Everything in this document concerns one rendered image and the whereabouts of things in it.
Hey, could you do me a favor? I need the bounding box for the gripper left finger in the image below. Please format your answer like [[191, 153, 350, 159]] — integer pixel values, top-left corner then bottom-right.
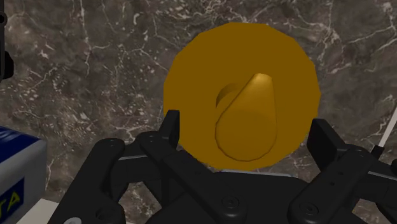
[[47, 109, 248, 224]]

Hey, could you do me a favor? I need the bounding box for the grey and blue box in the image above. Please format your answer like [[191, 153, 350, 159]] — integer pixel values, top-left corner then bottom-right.
[[0, 125, 48, 224]]

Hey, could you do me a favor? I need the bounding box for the yellow round lid with knob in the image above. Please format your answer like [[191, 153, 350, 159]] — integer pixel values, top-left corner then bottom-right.
[[163, 22, 321, 171]]

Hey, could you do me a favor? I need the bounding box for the white stick with black tip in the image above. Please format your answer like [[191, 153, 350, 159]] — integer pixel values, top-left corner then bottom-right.
[[370, 106, 397, 160]]

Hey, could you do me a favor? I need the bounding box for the black object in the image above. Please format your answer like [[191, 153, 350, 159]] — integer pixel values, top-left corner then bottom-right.
[[0, 10, 15, 80]]

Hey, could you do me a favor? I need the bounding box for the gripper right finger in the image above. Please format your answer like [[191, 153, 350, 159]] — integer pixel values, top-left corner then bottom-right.
[[287, 118, 397, 224]]

